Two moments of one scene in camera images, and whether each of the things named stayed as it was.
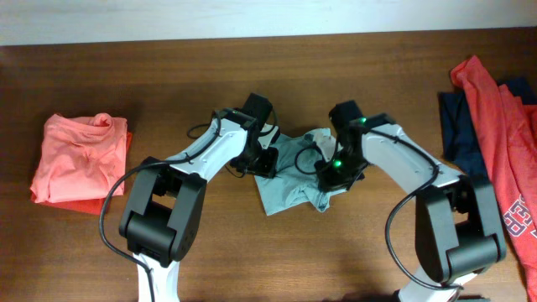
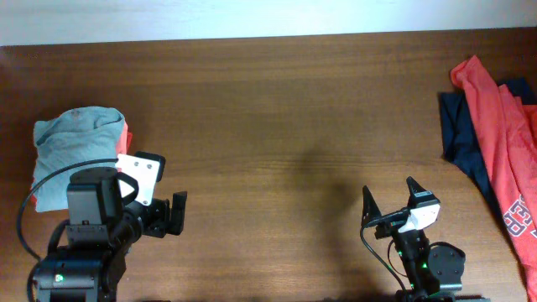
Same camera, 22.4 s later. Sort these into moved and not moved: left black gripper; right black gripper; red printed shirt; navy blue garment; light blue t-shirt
Moved: right black gripper; light blue t-shirt; left black gripper
Not moved: navy blue garment; red printed shirt
